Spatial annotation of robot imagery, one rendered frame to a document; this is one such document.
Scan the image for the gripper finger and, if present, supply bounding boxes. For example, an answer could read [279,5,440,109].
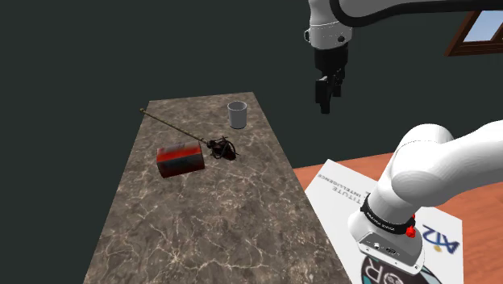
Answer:
[332,72,343,98]
[314,75,335,115]

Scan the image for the grey cup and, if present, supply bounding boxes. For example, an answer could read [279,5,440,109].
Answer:
[227,101,248,130]

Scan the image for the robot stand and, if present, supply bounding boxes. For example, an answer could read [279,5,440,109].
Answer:
[304,159,464,284]

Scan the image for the brown wooden window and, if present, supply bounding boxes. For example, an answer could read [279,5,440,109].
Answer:
[444,10,503,57]

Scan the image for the red box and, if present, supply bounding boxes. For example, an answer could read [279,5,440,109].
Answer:
[156,141,206,179]

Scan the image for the dark long-handled whisk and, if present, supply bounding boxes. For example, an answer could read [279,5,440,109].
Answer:
[139,107,239,161]

